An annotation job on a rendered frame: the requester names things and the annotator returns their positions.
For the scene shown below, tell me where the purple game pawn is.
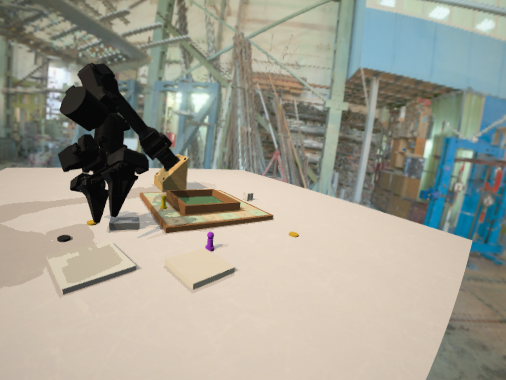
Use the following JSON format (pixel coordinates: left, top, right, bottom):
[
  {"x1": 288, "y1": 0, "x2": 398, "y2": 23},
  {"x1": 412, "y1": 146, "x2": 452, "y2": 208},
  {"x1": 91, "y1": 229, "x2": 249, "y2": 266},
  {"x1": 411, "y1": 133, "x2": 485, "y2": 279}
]
[{"x1": 205, "y1": 232, "x2": 214, "y2": 251}]

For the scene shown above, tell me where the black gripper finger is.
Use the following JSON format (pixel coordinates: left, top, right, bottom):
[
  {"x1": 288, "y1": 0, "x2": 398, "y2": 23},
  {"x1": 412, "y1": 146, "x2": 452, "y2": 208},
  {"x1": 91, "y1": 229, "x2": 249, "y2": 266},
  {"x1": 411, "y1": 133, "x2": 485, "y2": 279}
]
[
  {"x1": 101, "y1": 168, "x2": 138, "y2": 217},
  {"x1": 76, "y1": 185, "x2": 109, "y2": 223}
]

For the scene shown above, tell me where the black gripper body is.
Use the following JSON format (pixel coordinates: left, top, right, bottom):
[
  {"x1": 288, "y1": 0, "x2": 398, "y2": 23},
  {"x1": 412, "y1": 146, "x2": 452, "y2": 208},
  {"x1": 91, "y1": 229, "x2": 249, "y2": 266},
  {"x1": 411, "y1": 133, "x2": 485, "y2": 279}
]
[{"x1": 70, "y1": 133, "x2": 149, "y2": 192}]

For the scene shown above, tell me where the white die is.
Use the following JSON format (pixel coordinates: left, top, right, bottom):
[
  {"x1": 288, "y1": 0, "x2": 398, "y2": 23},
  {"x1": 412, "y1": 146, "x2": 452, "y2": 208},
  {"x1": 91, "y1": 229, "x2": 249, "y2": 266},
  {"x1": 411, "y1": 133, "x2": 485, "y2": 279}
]
[{"x1": 243, "y1": 191, "x2": 254, "y2": 201}]

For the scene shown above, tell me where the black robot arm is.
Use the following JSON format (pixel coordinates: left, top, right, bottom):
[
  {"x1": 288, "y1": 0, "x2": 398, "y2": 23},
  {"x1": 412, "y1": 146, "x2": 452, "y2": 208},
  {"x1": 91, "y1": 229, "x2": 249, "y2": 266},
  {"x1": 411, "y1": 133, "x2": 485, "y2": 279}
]
[{"x1": 58, "y1": 63, "x2": 180, "y2": 173}]

